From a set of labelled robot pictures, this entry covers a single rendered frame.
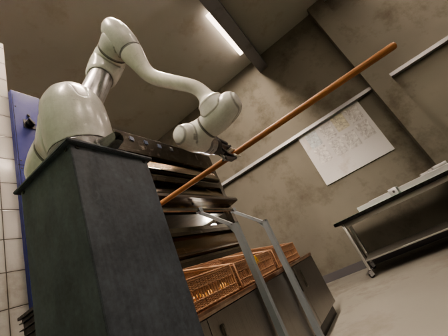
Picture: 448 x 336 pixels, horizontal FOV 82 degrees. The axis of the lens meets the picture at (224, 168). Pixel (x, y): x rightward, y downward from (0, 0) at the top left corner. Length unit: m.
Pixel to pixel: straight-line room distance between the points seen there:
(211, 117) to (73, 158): 0.54
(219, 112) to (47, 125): 0.52
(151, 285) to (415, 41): 5.36
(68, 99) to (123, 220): 0.34
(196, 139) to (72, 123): 0.45
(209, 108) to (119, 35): 0.51
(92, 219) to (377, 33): 5.48
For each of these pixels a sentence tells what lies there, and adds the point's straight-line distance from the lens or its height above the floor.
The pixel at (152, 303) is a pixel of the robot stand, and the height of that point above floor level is 0.66.
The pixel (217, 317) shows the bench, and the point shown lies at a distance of 1.35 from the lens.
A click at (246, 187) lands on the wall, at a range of 5.31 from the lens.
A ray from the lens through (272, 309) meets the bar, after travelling 1.69.
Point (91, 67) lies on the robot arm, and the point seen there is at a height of 1.64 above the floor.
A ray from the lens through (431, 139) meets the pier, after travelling 4.79.
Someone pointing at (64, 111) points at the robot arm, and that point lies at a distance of 0.73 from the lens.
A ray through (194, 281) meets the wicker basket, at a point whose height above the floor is 0.71.
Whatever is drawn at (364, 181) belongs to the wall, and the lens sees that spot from 4.80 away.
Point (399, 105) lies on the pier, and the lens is 4.91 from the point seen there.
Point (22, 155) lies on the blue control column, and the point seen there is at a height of 1.66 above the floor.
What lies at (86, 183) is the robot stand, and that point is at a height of 0.90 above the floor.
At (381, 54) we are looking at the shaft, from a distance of 1.26.
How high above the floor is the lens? 0.64
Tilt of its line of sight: 22 degrees up
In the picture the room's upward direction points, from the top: 25 degrees counter-clockwise
